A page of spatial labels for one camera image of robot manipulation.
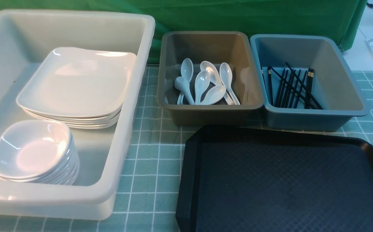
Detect white spoon long centre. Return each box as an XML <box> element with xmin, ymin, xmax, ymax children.
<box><xmin>200</xmin><ymin>61</ymin><xmax>235</xmax><ymax>105</ymax></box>

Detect green cloth backdrop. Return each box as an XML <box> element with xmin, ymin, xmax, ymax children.
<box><xmin>0</xmin><ymin>0</ymin><xmax>367</xmax><ymax>63</ymax></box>

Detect lower stacked white bowls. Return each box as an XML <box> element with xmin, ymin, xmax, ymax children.
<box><xmin>0</xmin><ymin>136</ymin><xmax>80</xmax><ymax>185</ymax></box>

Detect black chopstick in bin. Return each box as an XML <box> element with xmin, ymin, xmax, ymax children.
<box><xmin>267</xmin><ymin>66</ymin><xmax>274</xmax><ymax>106</ymax></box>

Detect white square rice plate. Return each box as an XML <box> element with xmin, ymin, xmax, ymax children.
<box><xmin>16</xmin><ymin>47</ymin><xmax>137</xmax><ymax>118</ymax></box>

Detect brown plastic bin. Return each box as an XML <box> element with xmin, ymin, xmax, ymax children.
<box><xmin>157</xmin><ymin>31</ymin><xmax>264</xmax><ymax>127</ymax></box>

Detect large white plastic bin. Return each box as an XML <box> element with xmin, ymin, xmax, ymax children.
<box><xmin>0</xmin><ymin>9</ymin><xmax>155</xmax><ymax>220</ymax></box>

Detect green checkered tablecloth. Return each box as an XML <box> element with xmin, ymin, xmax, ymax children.
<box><xmin>0</xmin><ymin>65</ymin><xmax>373</xmax><ymax>232</ymax></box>

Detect bottom stacked white plate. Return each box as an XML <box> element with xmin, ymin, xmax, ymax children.
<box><xmin>30</xmin><ymin>115</ymin><xmax>117</xmax><ymax>130</ymax></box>

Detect white bowl tray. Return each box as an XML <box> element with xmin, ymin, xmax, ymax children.
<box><xmin>0</xmin><ymin>120</ymin><xmax>73</xmax><ymax>180</ymax></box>

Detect black chopstick gold tip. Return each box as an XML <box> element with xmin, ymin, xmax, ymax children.
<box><xmin>304</xmin><ymin>68</ymin><xmax>315</xmax><ymax>109</ymax></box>

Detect blue plastic bin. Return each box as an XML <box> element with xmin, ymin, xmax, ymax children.
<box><xmin>250</xmin><ymin>34</ymin><xmax>370</xmax><ymax>131</ymax></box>

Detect black serving tray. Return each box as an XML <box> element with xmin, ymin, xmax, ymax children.
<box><xmin>175</xmin><ymin>125</ymin><xmax>373</xmax><ymax>232</ymax></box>

